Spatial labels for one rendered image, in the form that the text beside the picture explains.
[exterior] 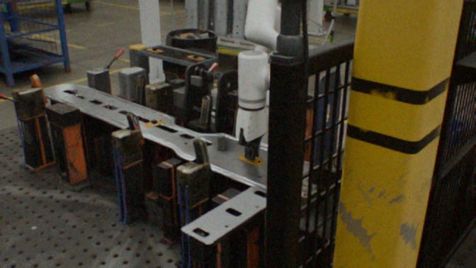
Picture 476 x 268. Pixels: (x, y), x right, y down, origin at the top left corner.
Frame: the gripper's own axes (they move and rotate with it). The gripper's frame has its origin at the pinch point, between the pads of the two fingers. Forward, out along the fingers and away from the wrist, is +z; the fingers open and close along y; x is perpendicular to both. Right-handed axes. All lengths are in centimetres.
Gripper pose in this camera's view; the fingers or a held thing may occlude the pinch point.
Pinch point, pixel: (251, 152)
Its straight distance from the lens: 153.4
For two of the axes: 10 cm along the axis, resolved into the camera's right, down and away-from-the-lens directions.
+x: 7.6, 2.5, -6.0
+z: 0.1, 9.2, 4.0
